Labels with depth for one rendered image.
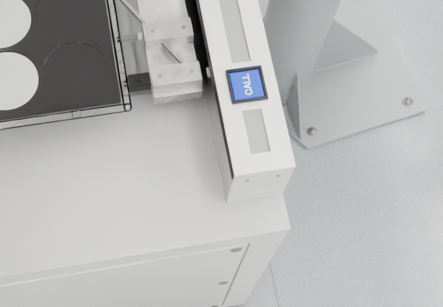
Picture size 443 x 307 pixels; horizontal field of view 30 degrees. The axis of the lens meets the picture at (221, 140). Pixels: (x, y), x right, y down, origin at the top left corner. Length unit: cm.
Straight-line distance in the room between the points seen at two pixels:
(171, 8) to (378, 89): 107
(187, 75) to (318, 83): 105
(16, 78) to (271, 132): 41
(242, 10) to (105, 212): 39
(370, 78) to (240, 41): 111
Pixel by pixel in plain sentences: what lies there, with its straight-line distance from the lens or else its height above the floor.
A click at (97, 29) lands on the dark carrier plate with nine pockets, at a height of 90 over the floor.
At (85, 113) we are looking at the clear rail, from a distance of 130.
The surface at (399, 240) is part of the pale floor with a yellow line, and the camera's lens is 225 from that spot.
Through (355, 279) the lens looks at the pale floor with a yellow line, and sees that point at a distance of 220.
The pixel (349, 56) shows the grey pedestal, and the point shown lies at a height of 4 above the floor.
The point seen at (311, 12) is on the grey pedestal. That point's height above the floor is 53.
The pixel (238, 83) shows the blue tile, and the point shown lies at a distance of 126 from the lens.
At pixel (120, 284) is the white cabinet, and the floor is 60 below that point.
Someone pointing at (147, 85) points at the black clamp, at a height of 90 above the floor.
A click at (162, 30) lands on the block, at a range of 136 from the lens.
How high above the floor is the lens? 211
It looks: 69 degrees down
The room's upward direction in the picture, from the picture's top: 11 degrees clockwise
